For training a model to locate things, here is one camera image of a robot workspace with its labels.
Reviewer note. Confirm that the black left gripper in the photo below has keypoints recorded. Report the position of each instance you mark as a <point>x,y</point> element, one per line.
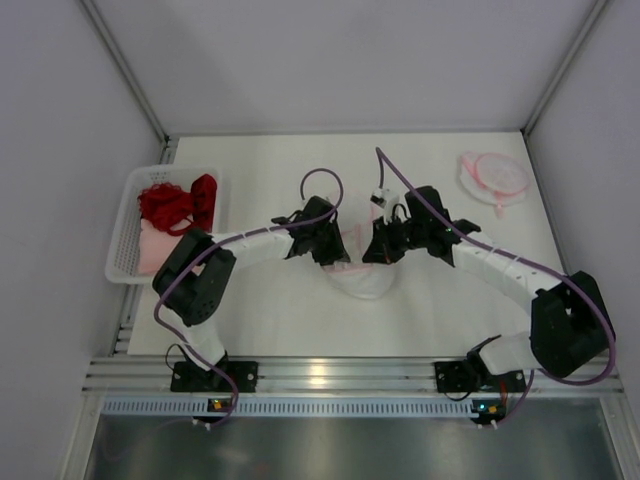
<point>329,245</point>

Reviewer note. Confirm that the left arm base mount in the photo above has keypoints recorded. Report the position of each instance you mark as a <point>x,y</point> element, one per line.
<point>187,377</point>

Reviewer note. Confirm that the perforated cable tray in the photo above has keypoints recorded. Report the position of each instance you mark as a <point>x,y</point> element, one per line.
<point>299,407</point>

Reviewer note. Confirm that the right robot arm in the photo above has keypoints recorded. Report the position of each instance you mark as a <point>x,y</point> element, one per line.
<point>568,322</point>

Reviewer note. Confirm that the red lace garment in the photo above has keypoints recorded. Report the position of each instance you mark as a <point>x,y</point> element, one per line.
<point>174,211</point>

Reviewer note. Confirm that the white bra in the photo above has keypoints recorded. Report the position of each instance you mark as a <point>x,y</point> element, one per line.
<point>361,280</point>

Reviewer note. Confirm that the pink garment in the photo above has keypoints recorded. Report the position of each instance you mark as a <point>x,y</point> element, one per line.
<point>155,247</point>

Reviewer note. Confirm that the pink-trimmed mesh laundry bag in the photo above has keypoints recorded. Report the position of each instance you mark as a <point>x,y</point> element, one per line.
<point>355,217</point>

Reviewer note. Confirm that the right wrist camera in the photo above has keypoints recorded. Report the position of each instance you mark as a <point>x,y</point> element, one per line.
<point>386,200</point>

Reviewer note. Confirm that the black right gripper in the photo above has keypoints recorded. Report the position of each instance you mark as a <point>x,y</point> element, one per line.
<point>382,244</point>

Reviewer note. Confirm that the aluminium rail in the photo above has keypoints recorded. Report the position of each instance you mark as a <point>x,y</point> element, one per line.
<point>279,375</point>

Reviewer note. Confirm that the white plastic basket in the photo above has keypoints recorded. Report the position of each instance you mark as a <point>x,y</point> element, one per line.
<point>123,254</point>

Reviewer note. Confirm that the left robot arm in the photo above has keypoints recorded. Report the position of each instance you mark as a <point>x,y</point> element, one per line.
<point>192,281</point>

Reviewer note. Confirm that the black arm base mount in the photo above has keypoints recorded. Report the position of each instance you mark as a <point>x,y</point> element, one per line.
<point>463,378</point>

